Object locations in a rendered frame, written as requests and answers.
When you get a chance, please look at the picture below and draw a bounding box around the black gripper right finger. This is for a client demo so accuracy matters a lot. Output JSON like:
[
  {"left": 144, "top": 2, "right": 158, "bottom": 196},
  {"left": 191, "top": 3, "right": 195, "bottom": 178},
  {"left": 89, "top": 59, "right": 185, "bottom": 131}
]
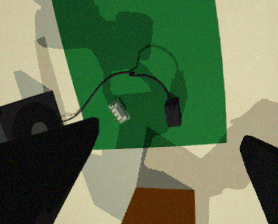
[{"left": 239, "top": 135, "right": 278, "bottom": 224}]

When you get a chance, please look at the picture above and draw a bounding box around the black cable with plug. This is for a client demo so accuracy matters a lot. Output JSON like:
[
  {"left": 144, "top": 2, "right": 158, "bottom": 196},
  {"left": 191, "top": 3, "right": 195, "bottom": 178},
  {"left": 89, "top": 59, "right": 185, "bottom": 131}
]
[{"left": 58, "top": 72, "right": 183, "bottom": 128}]

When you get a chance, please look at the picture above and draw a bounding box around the green circuit board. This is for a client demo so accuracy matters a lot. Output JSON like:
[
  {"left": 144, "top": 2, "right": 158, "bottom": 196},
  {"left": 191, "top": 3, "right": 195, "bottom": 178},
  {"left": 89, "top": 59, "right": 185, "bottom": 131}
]
[{"left": 51, "top": 0, "right": 227, "bottom": 151}]

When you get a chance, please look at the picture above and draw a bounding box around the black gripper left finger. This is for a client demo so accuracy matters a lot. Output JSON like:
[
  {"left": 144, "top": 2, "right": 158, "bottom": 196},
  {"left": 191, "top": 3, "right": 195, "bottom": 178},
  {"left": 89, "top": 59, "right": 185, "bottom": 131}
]
[{"left": 0, "top": 117, "right": 99, "bottom": 224}]

